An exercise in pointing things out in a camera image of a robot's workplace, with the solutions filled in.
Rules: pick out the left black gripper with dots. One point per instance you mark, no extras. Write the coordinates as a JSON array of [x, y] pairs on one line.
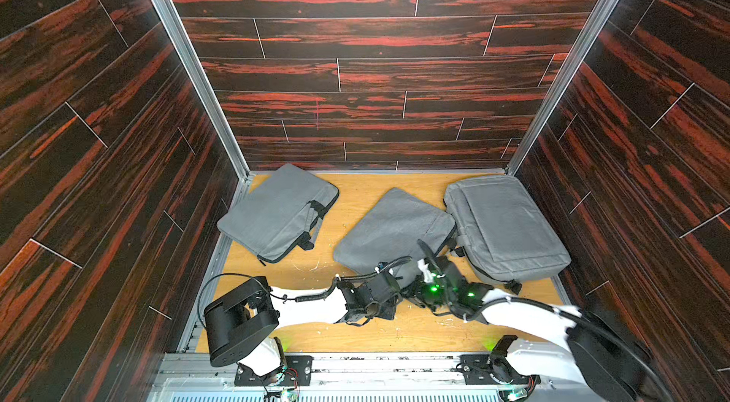
[[391, 304]]

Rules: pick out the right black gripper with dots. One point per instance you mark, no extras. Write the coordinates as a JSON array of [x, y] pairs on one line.
[[432, 268]]

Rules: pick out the grey laptop bag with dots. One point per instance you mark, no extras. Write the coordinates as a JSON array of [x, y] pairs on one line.
[[502, 232], [392, 229], [282, 214]]

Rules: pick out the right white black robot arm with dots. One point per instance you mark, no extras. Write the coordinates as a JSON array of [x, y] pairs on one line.
[[574, 344]]

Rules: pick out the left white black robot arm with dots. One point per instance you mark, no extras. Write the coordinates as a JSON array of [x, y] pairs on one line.
[[240, 324]]

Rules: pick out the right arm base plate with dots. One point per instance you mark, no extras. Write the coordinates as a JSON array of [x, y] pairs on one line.
[[486, 369]]

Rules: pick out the aluminium front rail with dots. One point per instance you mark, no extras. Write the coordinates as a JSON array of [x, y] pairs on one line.
[[354, 377]]

